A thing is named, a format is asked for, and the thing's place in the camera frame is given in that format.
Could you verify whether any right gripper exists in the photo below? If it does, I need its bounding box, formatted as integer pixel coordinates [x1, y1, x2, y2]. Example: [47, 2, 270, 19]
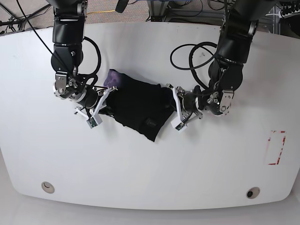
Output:
[74, 85, 117, 117]

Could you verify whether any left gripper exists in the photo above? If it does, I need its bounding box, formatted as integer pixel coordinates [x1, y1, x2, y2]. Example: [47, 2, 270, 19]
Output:
[166, 83, 203, 124]

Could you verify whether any black graphic T-shirt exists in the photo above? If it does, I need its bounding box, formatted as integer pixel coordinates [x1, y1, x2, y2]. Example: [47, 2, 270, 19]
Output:
[100, 69, 176, 142]

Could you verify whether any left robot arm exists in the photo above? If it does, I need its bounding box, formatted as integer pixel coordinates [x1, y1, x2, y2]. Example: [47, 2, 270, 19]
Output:
[171, 0, 277, 130]

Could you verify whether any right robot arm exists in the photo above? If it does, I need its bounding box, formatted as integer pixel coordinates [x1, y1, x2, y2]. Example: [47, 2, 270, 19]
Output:
[49, 0, 102, 119]

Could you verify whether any red tape rectangle marking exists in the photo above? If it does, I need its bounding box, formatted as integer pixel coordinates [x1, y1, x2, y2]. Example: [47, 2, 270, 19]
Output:
[265, 131, 286, 165]

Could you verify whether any black tripod leg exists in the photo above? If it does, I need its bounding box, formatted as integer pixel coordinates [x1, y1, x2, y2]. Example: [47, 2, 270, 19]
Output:
[0, 0, 53, 34]

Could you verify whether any white power strip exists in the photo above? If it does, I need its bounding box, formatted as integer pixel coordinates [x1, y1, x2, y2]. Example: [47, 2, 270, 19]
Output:
[279, 6, 300, 19]

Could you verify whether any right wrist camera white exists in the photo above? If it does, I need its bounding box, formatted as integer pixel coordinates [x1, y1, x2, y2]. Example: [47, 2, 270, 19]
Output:
[85, 88, 112, 128]

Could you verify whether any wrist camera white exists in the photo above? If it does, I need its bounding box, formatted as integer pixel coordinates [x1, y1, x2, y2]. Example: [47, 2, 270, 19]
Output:
[85, 88, 112, 128]
[171, 88, 187, 132]

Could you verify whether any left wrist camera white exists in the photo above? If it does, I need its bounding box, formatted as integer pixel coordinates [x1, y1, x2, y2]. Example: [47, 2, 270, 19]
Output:
[171, 88, 187, 132]

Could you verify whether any yellow cable on floor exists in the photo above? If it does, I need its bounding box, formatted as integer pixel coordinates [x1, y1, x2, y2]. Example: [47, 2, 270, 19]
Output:
[86, 10, 116, 16]

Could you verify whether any left table cable grommet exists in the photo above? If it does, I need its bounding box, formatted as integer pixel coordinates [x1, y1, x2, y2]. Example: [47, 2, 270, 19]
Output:
[41, 181, 55, 194]

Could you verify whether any table cable grommet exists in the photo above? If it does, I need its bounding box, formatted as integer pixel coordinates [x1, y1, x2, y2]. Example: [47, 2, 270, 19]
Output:
[41, 181, 55, 194]
[246, 187, 260, 199]

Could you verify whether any aluminium frame stand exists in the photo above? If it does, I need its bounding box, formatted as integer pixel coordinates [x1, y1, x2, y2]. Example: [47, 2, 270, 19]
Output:
[146, 0, 170, 22]

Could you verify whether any right table cable grommet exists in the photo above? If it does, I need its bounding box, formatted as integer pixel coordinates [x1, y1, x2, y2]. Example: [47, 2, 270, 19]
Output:
[246, 187, 260, 199]

